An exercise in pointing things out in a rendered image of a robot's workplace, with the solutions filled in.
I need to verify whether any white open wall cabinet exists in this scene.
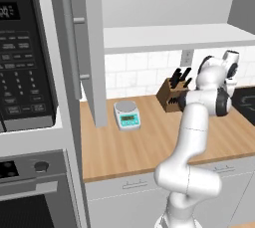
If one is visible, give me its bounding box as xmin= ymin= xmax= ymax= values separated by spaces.
xmin=101 ymin=0 xmax=255 ymax=56

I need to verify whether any black oven knob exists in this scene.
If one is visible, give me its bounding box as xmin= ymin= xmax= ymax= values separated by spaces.
xmin=33 ymin=160 xmax=50 ymax=174

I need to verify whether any grey open cabinet door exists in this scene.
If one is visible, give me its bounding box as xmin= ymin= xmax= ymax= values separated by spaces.
xmin=47 ymin=0 xmax=110 ymax=128

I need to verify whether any wooden knife block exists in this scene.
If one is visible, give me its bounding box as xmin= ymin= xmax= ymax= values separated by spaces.
xmin=155 ymin=77 xmax=191 ymax=114

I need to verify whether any black microwave oven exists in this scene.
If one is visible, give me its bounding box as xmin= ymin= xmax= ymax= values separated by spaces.
xmin=0 ymin=0 xmax=60 ymax=133

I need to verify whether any grey built-in oven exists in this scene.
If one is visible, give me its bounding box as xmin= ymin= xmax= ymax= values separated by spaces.
xmin=0 ymin=149 xmax=85 ymax=228

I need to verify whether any grey cabinet door handle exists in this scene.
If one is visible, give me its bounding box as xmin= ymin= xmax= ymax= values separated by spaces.
xmin=61 ymin=0 xmax=92 ymax=101

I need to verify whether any grey drawer front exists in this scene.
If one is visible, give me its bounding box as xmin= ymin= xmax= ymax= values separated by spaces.
xmin=84 ymin=171 xmax=167 ymax=204
xmin=195 ymin=156 xmax=255 ymax=181

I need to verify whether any grey oven door handle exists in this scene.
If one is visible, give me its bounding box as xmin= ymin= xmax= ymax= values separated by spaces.
xmin=0 ymin=181 xmax=60 ymax=203

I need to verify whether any grey wall outlet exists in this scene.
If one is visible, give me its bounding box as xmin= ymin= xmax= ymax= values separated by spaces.
xmin=180 ymin=49 xmax=194 ymax=68

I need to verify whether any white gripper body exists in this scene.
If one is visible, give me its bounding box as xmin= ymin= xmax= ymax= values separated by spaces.
xmin=226 ymin=78 xmax=238 ymax=97

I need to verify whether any grey tall appliance cabinet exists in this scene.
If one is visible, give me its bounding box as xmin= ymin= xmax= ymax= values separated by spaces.
xmin=0 ymin=0 xmax=92 ymax=228

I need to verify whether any teal kitchen scale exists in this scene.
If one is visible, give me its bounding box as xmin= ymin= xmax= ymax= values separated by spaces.
xmin=113 ymin=100 xmax=142 ymax=132

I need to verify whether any black knife handle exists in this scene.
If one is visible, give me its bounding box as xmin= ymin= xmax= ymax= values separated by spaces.
xmin=180 ymin=67 xmax=193 ymax=85
xmin=169 ymin=68 xmax=182 ymax=89
xmin=183 ymin=77 xmax=194 ymax=90

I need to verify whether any grey drawer handle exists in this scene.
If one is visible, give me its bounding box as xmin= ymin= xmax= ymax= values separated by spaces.
xmin=212 ymin=164 xmax=237 ymax=174
xmin=122 ymin=179 xmax=149 ymax=190

